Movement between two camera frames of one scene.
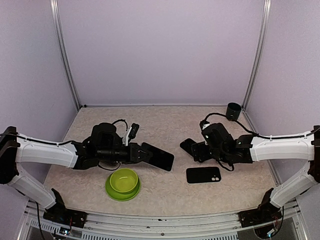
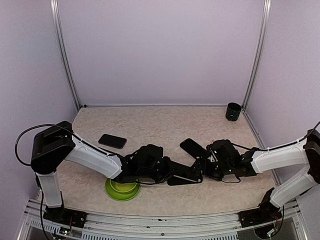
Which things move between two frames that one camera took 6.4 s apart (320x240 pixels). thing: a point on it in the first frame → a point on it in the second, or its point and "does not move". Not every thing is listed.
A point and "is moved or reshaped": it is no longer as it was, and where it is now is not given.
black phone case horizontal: (204, 174) is moved or reshaped
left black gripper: (134, 148) → (169, 167)
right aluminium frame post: (251, 89) does not move
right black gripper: (204, 155) → (199, 162)
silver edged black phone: (161, 158) is moved or reshaped
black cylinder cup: (233, 111) does not move
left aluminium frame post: (53, 4) does not move
